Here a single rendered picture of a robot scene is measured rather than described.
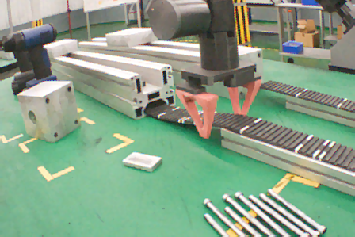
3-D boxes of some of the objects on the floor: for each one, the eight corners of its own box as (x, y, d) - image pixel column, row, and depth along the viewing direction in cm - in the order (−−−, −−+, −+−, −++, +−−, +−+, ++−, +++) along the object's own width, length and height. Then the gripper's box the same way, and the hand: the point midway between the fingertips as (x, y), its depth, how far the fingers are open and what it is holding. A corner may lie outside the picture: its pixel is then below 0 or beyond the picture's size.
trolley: (347, 70, 346) (345, -4, 311) (346, 82, 304) (345, -4, 270) (282, 63, 403) (276, -8, 368) (271, 73, 361) (264, -8, 326)
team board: (82, 54, 658) (74, -26, 591) (96, 48, 700) (89, -28, 633) (137, 50, 592) (128, -42, 525) (150, 44, 634) (142, -41, 567)
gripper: (201, 35, 39) (208, 149, 44) (260, 28, 45) (262, 122, 50) (169, 33, 44) (178, 135, 49) (228, 24, 51) (234, 112, 56)
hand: (223, 124), depth 49 cm, fingers open, 8 cm apart
